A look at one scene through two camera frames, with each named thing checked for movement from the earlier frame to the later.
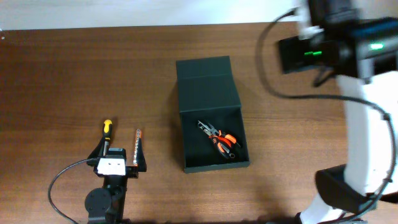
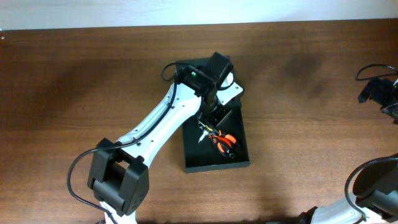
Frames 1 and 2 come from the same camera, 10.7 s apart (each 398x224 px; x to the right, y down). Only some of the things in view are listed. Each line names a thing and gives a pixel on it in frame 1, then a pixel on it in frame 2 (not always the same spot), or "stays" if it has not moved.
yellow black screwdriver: (107, 129) -> (208, 129)
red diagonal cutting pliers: (214, 138) stays
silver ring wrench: (231, 155) stays
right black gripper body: (302, 55) -> (385, 94)
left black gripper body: (131, 172) -> (214, 113)
